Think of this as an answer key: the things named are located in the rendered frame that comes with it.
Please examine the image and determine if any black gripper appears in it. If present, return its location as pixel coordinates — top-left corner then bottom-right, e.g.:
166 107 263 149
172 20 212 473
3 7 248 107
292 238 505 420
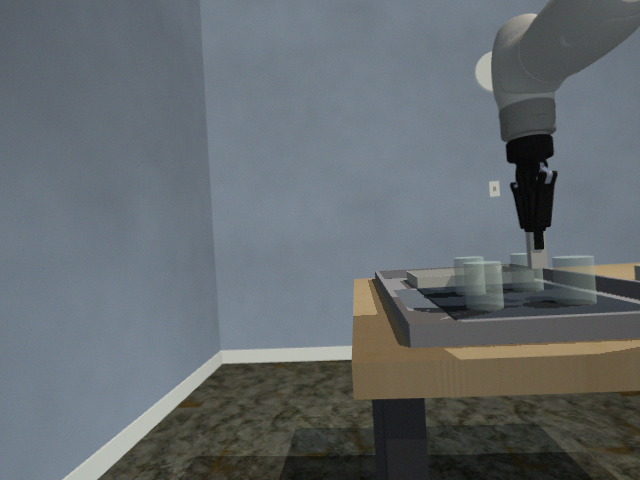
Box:
506 134 557 269

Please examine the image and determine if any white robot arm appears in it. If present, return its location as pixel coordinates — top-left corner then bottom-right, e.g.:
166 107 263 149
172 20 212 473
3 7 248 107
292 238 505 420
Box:
491 0 640 142

